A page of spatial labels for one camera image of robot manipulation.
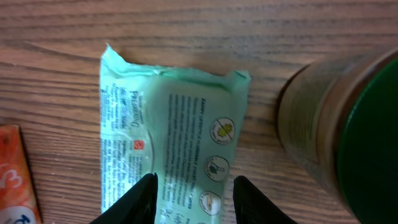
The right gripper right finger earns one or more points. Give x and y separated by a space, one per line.
253 207

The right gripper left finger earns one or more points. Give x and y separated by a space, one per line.
136 206

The teal orange snack packet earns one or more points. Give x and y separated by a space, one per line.
180 125

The small orange snack packet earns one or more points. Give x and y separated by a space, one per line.
18 198

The green lidded jar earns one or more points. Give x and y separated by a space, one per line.
338 119

